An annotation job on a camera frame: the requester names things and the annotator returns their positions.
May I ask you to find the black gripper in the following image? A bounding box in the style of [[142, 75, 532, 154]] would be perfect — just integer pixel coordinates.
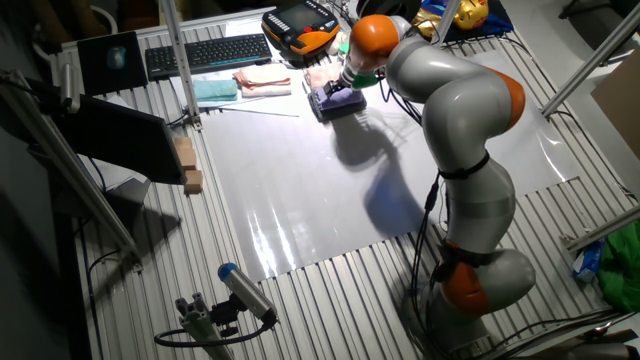
[[323, 78, 354, 99]]

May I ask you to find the purple fluffy cloth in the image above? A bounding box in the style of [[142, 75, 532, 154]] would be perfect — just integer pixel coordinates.
[[312, 85, 368, 114]]

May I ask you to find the pink fluffy cloth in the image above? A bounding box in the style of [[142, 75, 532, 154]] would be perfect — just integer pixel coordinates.
[[303, 61, 345, 92]]

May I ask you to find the teal cloth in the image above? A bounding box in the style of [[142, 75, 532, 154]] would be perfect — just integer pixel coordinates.
[[192, 78, 239, 103]]

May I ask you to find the blue cloth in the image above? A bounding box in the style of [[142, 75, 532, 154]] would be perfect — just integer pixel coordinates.
[[419, 0, 516, 43]]

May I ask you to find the green cloth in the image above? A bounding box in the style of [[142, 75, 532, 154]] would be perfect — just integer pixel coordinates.
[[597, 222, 640, 314]]

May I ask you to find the dark grey towel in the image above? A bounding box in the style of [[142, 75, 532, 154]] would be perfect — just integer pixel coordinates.
[[306, 92, 370, 124]]

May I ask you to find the white egg-shaped object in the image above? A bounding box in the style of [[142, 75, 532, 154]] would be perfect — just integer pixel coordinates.
[[327, 30, 347, 55]]

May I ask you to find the black and orange teach pendant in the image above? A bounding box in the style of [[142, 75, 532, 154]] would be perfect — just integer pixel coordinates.
[[260, 0, 343, 57]]

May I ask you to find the cream folded towel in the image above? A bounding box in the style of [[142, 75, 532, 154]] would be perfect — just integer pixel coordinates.
[[233, 63, 293, 99]]

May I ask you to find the black round device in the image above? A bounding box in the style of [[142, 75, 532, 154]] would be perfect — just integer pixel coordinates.
[[357, 0, 407, 19]]

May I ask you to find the gold shiny figure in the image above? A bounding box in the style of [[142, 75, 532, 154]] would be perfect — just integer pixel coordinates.
[[410, 7, 452, 40]]

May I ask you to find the grey glossy table sheet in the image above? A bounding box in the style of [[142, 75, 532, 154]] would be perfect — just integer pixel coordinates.
[[198, 49, 584, 284]]

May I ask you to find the black keyboard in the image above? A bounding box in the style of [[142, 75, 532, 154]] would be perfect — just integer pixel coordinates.
[[144, 32, 274, 83]]

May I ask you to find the golden piggy bank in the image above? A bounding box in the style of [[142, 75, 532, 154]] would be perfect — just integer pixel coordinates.
[[452, 0, 491, 32]]

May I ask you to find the black monitor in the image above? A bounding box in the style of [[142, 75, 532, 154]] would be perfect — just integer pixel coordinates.
[[53, 93, 188, 187]]

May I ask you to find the dark computer mouse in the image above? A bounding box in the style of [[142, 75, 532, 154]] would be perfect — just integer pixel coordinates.
[[105, 45, 128, 71]]

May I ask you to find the black mouse pad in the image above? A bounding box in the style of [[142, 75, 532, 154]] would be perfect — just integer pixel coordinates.
[[76, 30, 150, 98]]

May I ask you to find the aluminium slanted bar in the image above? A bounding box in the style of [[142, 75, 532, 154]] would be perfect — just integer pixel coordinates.
[[540, 2, 640, 119], [564, 204, 640, 254], [0, 69, 142, 264]]

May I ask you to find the short aluminium profile stand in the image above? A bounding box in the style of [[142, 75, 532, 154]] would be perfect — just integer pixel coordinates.
[[174, 292, 236, 360]]

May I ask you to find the brown cardboard box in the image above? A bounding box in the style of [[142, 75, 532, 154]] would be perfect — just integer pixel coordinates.
[[589, 49, 640, 162]]

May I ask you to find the blue and white packet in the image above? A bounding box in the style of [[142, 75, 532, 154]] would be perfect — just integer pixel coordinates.
[[572, 238, 607, 284]]

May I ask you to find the aluminium frame post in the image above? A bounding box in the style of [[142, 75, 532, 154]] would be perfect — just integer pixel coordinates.
[[159, 0, 204, 132], [431, 0, 462, 49]]

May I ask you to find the black cable with connector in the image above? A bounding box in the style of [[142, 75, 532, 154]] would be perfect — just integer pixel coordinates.
[[410, 172, 444, 351]]

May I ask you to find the silver camera with blue end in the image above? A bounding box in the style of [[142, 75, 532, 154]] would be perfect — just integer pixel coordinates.
[[216, 261, 280, 325]]

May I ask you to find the black camera clamp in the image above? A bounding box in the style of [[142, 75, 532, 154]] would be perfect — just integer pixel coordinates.
[[208, 293, 242, 338]]

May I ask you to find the silver cylinder camera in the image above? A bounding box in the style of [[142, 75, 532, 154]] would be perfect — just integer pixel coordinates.
[[59, 61, 82, 116]]

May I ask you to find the black camera cable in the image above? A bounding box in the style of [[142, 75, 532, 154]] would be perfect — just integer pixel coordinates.
[[153, 319, 277, 349]]

